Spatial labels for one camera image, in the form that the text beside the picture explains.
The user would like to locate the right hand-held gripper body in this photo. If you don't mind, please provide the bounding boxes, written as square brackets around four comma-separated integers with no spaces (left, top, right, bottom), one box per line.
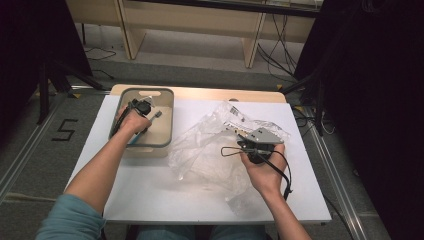
[237,127,285,164]

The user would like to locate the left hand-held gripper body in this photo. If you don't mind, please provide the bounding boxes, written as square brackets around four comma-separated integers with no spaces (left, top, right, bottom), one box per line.
[128,95,156,117]

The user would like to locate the beige basket with grey rim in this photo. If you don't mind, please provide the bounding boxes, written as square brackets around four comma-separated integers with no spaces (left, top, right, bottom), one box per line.
[108,87,175,159]

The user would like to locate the clear plastic bag yellow smiley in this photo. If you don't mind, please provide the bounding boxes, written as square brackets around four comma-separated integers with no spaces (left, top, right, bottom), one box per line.
[167,100,291,218]

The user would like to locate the person's left hand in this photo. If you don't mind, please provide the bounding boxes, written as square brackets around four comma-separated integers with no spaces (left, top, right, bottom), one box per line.
[114,104,153,135]

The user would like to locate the person's right hand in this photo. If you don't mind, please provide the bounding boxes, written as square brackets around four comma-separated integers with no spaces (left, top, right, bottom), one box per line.
[240,143,288,198]

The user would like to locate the black metal stand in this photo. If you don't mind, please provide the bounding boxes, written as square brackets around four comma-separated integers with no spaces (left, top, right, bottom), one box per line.
[280,71,327,137]
[35,59,105,125]

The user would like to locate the white board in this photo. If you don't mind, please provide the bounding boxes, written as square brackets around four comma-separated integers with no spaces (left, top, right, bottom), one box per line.
[66,94,333,225]

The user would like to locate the person's right leg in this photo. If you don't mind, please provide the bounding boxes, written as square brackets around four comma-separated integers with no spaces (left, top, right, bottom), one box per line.
[210,224,268,240]

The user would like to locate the long wooden desk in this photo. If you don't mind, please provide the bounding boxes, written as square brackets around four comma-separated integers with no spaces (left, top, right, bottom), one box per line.
[64,0,324,69]

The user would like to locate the black curtain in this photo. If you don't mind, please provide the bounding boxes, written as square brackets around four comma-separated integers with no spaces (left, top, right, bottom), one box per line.
[293,0,424,240]
[0,0,94,138]

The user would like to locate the person's teal sleeve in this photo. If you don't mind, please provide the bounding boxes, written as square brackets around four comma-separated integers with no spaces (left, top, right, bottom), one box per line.
[34,194,108,240]

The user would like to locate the left hand-held gripper black cable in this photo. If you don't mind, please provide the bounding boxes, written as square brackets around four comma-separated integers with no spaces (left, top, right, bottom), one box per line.
[110,105,133,138]

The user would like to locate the black floor cable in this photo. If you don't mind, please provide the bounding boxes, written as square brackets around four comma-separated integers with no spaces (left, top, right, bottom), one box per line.
[83,45,118,62]
[291,105,335,135]

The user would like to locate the bundle of black hanging cables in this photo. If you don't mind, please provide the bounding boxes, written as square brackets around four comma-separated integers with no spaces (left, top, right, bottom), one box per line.
[256,13,300,82]

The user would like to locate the metal floor rail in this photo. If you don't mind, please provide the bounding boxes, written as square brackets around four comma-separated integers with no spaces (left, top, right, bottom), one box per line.
[308,128,369,240]
[0,96,73,204]

